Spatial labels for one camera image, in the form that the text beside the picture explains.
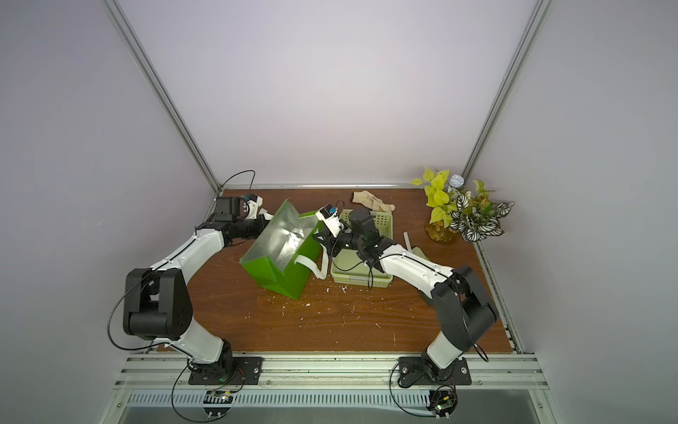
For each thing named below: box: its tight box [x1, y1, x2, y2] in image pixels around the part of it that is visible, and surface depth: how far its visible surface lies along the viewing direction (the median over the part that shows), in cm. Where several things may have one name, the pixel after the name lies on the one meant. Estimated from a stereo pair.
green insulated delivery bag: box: [240, 197, 324, 301], surface depth 82 cm
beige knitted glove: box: [352, 189, 396, 212], surface depth 116 cm
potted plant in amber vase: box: [410, 167, 515, 245], surface depth 85 cm
